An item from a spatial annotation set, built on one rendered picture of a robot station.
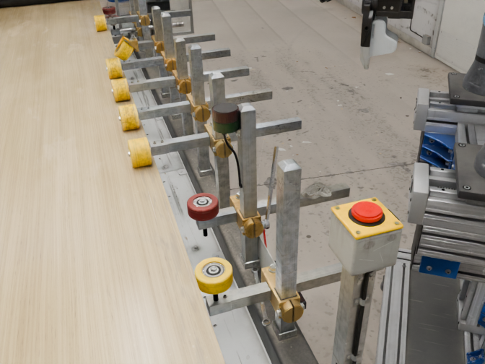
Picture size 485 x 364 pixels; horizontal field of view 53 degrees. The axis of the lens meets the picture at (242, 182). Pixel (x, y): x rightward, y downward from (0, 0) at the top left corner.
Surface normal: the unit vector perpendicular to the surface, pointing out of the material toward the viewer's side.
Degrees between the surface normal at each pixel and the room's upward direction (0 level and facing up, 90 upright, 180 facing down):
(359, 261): 90
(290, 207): 90
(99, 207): 0
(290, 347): 0
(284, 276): 90
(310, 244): 0
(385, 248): 90
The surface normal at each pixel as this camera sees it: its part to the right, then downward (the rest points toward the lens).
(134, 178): -0.03, -0.84
